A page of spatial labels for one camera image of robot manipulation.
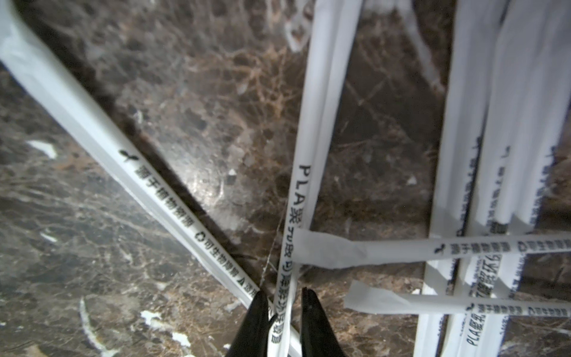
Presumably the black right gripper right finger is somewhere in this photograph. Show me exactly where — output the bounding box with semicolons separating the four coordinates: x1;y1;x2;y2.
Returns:
300;288;346;357

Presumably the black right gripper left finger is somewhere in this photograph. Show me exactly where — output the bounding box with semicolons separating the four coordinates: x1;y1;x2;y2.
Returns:
225;291;277;357

